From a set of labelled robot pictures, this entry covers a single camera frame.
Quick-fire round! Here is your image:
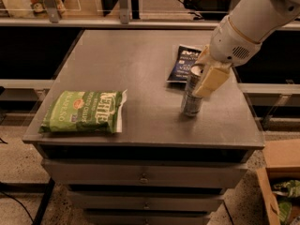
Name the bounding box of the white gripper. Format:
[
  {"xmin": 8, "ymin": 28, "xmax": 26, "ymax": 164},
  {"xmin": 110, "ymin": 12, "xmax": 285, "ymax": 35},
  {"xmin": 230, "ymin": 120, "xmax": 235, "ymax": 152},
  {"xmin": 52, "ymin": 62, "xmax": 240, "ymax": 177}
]
[{"xmin": 193, "ymin": 15, "xmax": 262, "ymax": 98}]

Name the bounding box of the silver redbull can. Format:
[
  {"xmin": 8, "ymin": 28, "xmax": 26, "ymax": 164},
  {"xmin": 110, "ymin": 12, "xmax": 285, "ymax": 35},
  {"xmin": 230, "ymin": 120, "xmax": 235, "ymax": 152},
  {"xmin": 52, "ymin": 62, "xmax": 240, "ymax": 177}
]
[{"xmin": 181, "ymin": 64, "xmax": 204, "ymax": 117}]

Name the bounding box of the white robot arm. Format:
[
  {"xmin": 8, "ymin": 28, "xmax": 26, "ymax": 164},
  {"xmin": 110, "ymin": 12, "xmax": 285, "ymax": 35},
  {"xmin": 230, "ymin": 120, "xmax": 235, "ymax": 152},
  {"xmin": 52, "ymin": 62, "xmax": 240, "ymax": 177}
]
[{"xmin": 192, "ymin": 0, "xmax": 300, "ymax": 98}]

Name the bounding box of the blue vinegar chip bag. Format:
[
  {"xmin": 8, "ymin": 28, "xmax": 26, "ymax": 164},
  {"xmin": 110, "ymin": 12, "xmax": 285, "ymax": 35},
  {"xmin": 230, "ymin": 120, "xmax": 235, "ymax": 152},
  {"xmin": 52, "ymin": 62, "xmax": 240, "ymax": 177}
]
[{"xmin": 167, "ymin": 45, "xmax": 202, "ymax": 83}]

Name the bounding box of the green jalapeno chip bag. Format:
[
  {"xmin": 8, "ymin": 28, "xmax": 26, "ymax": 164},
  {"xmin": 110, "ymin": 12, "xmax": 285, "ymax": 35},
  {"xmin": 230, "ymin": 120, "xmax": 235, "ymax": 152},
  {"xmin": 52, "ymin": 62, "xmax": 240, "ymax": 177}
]
[{"xmin": 39, "ymin": 90, "xmax": 128, "ymax": 134}]

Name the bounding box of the green bag in box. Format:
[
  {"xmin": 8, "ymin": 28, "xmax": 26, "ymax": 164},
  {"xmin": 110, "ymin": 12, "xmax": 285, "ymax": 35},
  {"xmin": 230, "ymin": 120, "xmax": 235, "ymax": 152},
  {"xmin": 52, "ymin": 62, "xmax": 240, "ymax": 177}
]
[{"xmin": 271, "ymin": 180, "xmax": 300, "ymax": 225}]

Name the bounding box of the snack bag on shelf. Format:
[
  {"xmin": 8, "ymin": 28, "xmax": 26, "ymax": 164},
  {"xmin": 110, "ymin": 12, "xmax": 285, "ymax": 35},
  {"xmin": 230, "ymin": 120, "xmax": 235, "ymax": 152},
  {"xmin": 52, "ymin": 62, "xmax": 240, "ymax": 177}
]
[{"xmin": 0, "ymin": 0, "xmax": 47, "ymax": 18}]

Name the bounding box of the grey drawer cabinet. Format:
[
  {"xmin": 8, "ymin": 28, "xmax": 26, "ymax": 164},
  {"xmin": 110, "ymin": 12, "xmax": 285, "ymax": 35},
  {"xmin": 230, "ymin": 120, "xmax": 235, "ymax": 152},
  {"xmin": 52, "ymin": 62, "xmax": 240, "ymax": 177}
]
[{"xmin": 23, "ymin": 30, "xmax": 263, "ymax": 225}]

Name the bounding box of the cardboard box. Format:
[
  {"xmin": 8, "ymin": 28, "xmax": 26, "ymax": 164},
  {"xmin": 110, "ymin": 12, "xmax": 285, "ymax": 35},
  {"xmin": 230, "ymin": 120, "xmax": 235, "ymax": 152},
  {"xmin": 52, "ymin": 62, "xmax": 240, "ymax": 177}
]
[{"xmin": 256, "ymin": 139, "xmax": 300, "ymax": 225}]

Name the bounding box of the wooden shelf with metal brackets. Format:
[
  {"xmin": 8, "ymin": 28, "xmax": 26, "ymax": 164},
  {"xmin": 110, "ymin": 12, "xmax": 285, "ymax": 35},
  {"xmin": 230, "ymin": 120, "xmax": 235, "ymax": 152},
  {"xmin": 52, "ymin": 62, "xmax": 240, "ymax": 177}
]
[{"xmin": 0, "ymin": 0, "xmax": 300, "ymax": 30}]

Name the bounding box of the black floor cable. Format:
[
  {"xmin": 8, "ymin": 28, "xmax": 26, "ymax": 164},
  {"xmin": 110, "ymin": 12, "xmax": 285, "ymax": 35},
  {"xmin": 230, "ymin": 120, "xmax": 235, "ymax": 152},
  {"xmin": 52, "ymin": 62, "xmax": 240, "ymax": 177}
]
[{"xmin": 0, "ymin": 190, "xmax": 36, "ymax": 225}]

